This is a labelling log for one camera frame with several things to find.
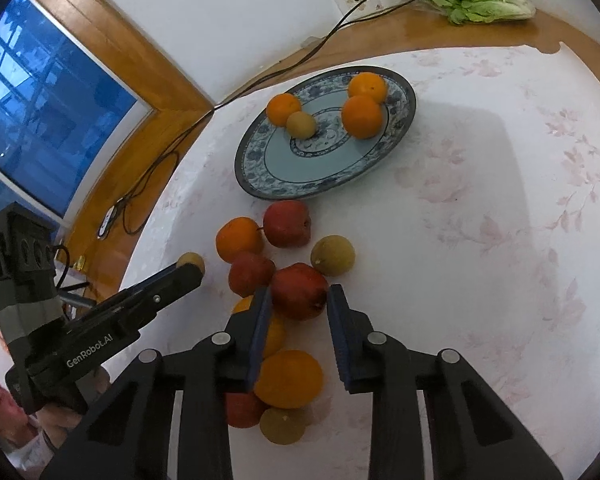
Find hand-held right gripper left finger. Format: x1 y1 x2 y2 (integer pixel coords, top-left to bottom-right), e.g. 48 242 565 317
40 285 273 480

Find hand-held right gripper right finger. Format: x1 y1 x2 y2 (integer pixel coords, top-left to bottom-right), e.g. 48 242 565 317
326 284 563 480

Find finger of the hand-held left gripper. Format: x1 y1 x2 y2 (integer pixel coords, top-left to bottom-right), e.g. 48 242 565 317
122 263 187 296
112 264 204 333

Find orange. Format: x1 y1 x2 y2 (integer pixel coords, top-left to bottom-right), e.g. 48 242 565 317
215 217 265 264
231 295 287 359
266 93 302 127
348 73 388 103
341 95 384 140
253 350 325 409

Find small brown-green pear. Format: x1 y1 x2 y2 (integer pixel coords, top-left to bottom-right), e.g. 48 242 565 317
285 111 317 139
177 252 206 276
259 406 307 446
310 235 356 277

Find red apple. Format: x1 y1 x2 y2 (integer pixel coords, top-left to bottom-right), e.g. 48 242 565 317
228 252 276 298
225 391 268 429
263 200 313 249
271 263 330 322

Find blue patterned ceramic plate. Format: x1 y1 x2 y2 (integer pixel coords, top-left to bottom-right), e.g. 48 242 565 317
234 66 417 201

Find person's left hand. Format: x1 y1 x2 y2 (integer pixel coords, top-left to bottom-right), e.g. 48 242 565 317
32 369 112 453

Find small white device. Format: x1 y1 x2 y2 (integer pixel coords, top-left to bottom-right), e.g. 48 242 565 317
99 204 118 238

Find white floral tablecloth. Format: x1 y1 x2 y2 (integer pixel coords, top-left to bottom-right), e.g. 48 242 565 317
107 45 600 480

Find wood-framed window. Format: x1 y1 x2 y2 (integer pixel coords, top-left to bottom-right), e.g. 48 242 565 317
0 0 215 261

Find bagged romaine lettuce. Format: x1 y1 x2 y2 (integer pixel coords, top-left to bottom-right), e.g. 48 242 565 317
422 0 537 27

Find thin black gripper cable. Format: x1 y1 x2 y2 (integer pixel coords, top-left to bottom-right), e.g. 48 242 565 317
52 245 91 291

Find black charger cable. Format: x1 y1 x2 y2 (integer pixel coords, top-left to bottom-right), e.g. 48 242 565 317
100 0 426 236

